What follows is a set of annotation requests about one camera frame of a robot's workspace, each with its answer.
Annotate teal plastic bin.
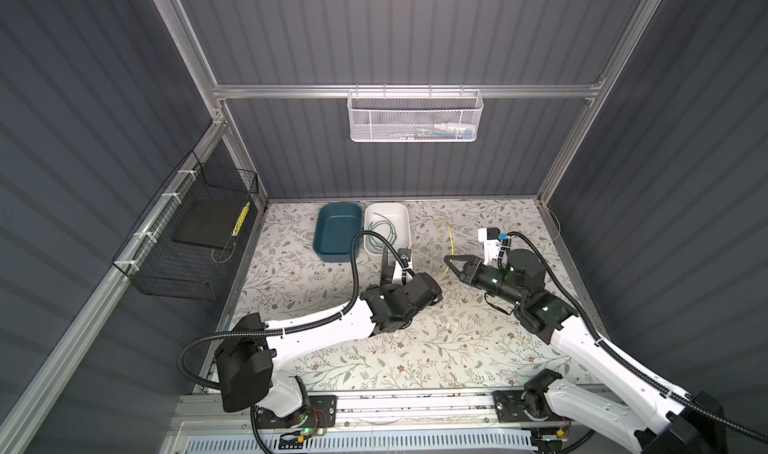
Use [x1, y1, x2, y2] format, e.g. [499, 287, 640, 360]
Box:
[313, 203, 363, 263]

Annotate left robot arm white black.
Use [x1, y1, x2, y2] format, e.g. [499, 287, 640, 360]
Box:
[214, 273, 443, 424]

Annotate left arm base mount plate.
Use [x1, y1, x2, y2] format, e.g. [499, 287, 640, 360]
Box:
[256, 395, 338, 429]

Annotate white mesh wall basket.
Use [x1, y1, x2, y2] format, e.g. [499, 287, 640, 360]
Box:
[346, 87, 484, 144]

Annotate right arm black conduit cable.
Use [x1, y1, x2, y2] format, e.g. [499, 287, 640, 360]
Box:
[506, 231, 768, 446]

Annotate items inside white basket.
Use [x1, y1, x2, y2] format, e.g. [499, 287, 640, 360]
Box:
[380, 123, 476, 141]

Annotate black wire wall basket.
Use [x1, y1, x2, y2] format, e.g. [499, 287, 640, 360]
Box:
[113, 153, 260, 301]

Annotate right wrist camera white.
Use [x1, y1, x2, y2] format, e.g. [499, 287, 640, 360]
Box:
[477, 228, 510, 270]

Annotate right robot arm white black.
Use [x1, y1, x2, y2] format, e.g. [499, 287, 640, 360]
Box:
[444, 249, 728, 453]

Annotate yellow marker pen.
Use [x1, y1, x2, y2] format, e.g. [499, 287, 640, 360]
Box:
[231, 201, 251, 238]

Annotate white plastic bin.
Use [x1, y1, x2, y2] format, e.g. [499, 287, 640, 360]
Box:
[364, 202, 412, 250]

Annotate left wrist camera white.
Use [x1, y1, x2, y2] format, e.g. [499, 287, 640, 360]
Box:
[394, 248, 412, 269]

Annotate white slotted cable duct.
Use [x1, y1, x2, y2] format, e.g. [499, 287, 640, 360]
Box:
[179, 429, 541, 454]

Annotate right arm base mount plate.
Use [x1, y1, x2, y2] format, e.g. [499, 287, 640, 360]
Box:
[491, 389, 568, 425]

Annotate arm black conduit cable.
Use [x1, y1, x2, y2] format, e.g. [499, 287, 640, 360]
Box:
[176, 230, 415, 454]
[506, 231, 768, 446]

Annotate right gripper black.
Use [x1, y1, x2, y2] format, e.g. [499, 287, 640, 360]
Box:
[444, 253, 523, 309]

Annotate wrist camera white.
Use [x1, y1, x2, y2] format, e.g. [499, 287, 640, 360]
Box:
[394, 248, 412, 269]
[477, 228, 510, 270]

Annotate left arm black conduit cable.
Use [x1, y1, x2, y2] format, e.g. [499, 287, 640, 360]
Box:
[176, 230, 415, 454]

